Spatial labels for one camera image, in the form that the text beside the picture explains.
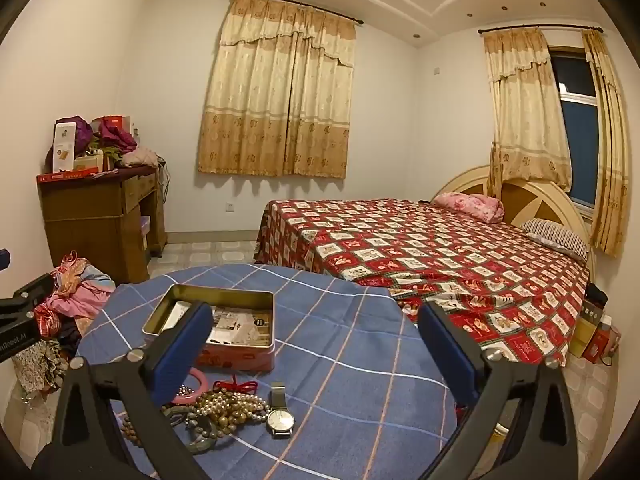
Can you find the brown wooden cabinet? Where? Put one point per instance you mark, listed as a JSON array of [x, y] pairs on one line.
[[100, 220]]

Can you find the black bag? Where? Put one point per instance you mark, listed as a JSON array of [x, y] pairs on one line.
[[596, 296]]

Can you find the white upright box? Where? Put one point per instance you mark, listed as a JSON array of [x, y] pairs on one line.
[[64, 145]]

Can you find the red carton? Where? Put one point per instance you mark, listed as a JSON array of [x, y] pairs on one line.
[[600, 347]]

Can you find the wooden bed headboard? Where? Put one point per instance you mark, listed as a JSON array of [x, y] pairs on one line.
[[530, 200]]

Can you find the striped pillow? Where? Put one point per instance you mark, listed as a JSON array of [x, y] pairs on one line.
[[557, 237]]

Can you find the flat red box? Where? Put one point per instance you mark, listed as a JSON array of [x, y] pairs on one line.
[[75, 176]]

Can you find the beige box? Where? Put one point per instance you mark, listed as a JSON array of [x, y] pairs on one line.
[[89, 163]]

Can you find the green jade bangle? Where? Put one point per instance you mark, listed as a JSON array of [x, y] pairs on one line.
[[202, 445]]

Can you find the dark curtain rod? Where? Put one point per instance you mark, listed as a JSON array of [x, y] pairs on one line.
[[300, 6], [540, 28]]

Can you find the pink bangle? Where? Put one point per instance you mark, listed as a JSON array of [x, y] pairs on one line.
[[201, 384]]

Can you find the pink tin box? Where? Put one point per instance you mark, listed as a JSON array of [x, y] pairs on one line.
[[240, 356]]

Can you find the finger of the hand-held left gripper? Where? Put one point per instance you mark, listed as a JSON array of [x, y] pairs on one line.
[[4, 259], [30, 290]]

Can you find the window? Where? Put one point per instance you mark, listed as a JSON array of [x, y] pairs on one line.
[[580, 135]]

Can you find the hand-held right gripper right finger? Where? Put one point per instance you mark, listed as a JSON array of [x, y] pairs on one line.
[[450, 360]]

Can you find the silver wrist watch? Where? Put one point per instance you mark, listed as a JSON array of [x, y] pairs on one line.
[[278, 417]]

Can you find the grey floral cloth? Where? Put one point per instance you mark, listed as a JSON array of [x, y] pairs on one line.
[[37, 365]]

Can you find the magenta cloth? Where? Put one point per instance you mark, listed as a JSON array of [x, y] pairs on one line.
[[117, 137]]

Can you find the purple cloth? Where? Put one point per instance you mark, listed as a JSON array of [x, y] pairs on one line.
[[82, 132]]

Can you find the pink floral pillow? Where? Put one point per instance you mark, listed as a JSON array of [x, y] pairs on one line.
[[470, 206]]

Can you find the printed paper card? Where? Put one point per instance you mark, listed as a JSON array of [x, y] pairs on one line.
[[240, 325]]

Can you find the bed with red quilt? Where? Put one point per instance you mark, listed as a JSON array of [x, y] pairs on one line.
[[425, 260]]

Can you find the pale pink cloth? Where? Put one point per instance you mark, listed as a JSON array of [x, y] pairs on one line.
[[141, 157]]

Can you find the beige patterned curtain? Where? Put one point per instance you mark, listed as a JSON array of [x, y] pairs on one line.
[[320, 110], [525, 110], [612, 150], [245, 100]]

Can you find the boxes beside bed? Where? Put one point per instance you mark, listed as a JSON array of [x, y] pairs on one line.
[[584, 332]]

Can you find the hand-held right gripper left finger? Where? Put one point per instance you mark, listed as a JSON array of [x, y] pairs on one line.
[[181, 355]]

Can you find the pile of colourful clothes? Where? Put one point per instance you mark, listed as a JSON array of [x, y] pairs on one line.
[[75, 295]]

